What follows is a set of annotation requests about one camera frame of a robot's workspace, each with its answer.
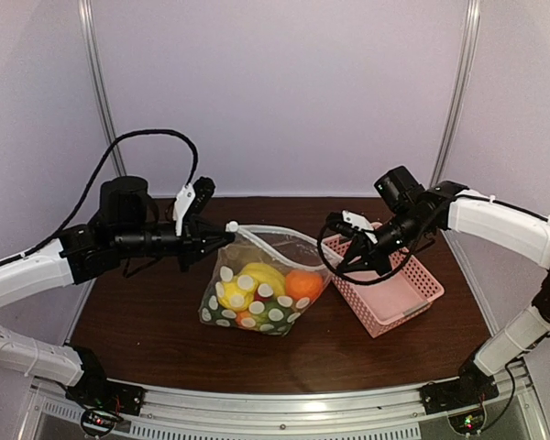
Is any black right braided cable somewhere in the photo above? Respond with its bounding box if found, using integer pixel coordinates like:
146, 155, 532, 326
317, 214, 441, 286

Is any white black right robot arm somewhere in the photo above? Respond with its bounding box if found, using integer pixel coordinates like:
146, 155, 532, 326
327, 166, 550, 405

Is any green toy bell pepper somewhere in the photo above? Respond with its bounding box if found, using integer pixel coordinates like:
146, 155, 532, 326
199, 295, 237, 324

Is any left aluminium corner post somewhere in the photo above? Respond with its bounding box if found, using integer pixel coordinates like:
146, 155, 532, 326
76, 0, 127, 178

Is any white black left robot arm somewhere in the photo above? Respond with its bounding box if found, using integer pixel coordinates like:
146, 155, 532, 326
0, 176, 235, 407

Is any green orange toy mango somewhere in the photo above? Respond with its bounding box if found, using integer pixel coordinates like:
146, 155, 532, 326
236, 311, 257, 329

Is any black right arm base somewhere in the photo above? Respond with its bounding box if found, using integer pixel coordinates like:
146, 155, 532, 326
420, 358, 500, 414

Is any aluminium corner post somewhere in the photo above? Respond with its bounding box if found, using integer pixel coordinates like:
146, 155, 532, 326
430, 0, 481, 185
76, 0, 127, 178

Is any right aluminium corner post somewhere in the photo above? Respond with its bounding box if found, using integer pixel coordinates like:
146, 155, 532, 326
430, 0, 481, 185

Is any right green circuit board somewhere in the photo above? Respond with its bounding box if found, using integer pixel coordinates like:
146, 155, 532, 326
448, 409, 486, 436

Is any aluminium front rail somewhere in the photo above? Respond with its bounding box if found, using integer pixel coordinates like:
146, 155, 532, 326
25, 352, 550, 440

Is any black left braided cable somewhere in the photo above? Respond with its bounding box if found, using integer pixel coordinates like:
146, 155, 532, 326
0, 129, 200, 267

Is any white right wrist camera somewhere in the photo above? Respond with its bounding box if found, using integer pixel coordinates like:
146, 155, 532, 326
326, 210, 379, 244

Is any red toy apple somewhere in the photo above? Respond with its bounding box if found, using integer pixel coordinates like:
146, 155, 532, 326
248, 301, 266, 314

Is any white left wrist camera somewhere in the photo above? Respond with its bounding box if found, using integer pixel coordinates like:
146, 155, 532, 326
172, 176, 215, 237

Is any green striped toy watermelon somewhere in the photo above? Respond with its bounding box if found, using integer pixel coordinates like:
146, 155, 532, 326
256, 302, 292, 334

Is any green circuit board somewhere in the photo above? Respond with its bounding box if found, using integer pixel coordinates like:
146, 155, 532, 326
80, 408, 124, 437
448, 409, 486, 436

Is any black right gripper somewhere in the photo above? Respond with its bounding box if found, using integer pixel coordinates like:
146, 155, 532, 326
337, 208, 433, 275

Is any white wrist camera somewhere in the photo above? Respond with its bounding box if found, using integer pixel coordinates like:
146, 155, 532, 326
172, 176, 215, 237
326, 210, 379, 244

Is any pink perforated plastic basket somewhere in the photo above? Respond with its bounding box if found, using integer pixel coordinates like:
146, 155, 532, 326
332, 258, 445, 338

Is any clear polka dot zip bag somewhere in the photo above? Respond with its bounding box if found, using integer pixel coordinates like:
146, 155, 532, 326
198, 221, 340, 336

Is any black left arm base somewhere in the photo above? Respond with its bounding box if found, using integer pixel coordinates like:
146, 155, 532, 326
66, 346, 145, 416

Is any left green circuit board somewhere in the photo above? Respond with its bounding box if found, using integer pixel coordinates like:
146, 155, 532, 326
80, 408, 124, 437

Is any orange toy fruit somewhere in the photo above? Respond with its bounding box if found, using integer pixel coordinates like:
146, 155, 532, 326
285, 269, 325, 301

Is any black braided cable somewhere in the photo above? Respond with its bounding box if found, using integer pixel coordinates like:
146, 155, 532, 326
0, 129, 200, 267
317, 214, 441, 286

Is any yellow toy lemon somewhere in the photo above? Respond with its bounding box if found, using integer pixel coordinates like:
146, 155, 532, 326
215, 275, 258, 312

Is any yellow toy banana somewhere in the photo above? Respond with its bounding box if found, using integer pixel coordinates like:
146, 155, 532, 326
239, 262, 286, 300

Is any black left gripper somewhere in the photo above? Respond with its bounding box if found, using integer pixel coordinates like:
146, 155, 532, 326
113, 216, 235, 272

